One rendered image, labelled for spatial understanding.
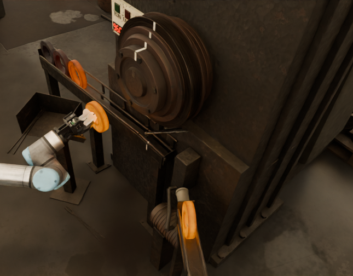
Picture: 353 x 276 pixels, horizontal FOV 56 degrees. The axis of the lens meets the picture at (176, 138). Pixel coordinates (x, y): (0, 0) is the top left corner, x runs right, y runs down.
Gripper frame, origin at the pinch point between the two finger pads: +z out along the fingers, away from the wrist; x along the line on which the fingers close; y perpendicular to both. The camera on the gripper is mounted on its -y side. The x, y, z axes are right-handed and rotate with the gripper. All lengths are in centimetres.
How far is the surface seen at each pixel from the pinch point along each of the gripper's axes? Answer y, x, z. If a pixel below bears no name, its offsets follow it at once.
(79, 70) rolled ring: -15, 47, 15
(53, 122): -21.2, 31.8, -15.9
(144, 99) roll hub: 18.0, -24.3, 14.0
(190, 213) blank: -6, -65, -1
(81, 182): -80, 28, -24
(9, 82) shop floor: -84, 162, -17
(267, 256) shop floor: -97, -89, 33
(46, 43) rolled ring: -17, 87, 14
